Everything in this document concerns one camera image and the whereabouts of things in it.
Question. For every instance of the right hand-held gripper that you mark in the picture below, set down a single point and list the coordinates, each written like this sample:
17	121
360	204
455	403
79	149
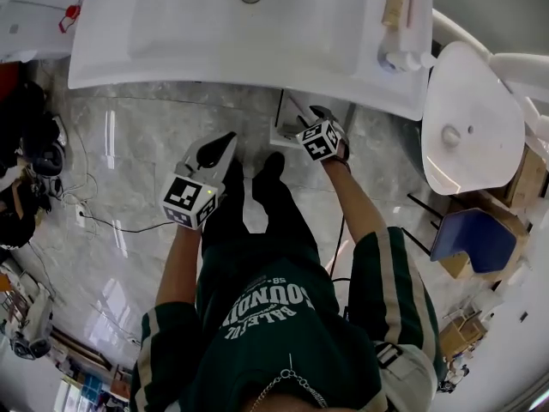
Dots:
319	140

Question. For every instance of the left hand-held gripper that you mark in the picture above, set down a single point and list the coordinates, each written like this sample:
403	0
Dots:
188	200

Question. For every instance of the white drawer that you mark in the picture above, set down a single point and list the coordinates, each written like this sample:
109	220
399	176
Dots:
285	137

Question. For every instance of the person's left forearm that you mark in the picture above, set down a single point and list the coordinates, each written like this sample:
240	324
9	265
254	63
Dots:
180	264

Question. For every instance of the person's right forearm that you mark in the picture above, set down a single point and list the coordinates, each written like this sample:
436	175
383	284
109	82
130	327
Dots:
356	204

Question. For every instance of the person's left leg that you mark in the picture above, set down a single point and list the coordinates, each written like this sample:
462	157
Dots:
227	213

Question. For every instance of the person's leg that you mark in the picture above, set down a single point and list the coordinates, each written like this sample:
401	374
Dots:
283	213
227	213

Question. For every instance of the person's right leg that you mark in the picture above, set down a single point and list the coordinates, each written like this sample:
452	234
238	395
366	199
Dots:
283	213

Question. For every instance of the white pump bottle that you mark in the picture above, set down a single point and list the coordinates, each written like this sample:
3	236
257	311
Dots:
399	60

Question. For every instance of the white sink vanity cabinet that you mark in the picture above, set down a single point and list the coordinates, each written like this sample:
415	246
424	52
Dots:
214	37

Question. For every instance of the pink stick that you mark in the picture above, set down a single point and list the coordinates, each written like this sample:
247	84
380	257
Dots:
409	4

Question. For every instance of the white power strip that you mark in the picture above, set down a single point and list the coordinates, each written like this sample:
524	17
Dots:
81	213

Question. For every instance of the white loose wash basin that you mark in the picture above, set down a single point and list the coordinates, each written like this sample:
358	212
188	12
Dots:
472	118

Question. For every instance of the person's green sweatshirt torso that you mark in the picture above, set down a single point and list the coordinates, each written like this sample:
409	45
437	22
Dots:
279	337

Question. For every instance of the blue chair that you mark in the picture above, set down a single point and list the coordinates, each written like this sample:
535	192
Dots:
476	238

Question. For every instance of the clear water jug red cap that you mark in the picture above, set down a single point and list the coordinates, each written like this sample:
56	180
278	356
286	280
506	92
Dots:
70	13

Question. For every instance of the white box with red tag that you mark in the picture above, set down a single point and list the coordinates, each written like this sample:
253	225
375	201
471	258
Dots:
34	24

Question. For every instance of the small open cardboard box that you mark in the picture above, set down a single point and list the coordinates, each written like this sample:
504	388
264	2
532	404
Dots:
461	335

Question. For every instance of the white tubular frame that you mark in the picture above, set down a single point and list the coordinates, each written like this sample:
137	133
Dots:
514	64

